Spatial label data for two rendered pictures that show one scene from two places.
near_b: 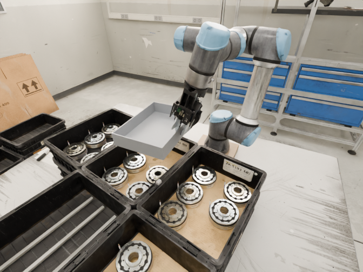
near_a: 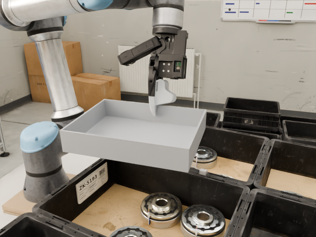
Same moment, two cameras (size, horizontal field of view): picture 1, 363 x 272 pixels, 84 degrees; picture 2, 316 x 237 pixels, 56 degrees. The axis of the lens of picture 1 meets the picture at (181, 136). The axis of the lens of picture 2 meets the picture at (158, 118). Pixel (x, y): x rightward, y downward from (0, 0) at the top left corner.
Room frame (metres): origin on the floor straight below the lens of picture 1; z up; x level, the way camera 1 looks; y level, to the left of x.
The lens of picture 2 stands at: (0.69, 0.70, 1.34)
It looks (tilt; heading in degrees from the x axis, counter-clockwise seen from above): 22 degrees down; 262
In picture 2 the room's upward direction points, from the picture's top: straight up
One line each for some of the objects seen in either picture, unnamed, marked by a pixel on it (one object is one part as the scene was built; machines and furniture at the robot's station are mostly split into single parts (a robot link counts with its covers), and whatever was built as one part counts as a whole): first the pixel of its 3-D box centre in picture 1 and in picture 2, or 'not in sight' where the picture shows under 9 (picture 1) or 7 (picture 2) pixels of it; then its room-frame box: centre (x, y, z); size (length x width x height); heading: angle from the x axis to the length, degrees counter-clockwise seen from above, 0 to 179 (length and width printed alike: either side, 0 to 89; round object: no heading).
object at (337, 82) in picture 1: (330, 96); not in sight; (1.93, -1.53, 0.60); 0.72 x 0.03 x 0.56; 64
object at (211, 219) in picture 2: (139, 190); (203, 217); (0.50, 0.16, 0.86); 0.05 x 0.05 x 0.01
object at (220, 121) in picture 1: (221, 123); (43, 145); (0.94, -0.22, 0.89); 0.13 x 0.12 x 0.14; 51
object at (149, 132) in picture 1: (157, 126); (138, 129); (0.64, 0.09, 1.07); 0.27 x 0.20 x 0.05; 154
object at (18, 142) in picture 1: (42, 148); not in sight; (1.36, 1.20, 0.37); 0.40 x 0.30 x 0.45; 154
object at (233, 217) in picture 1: (223, 211); (201, 154); (0.42, -0.15, 0.86); 0.10 x 0.10 x 0.01
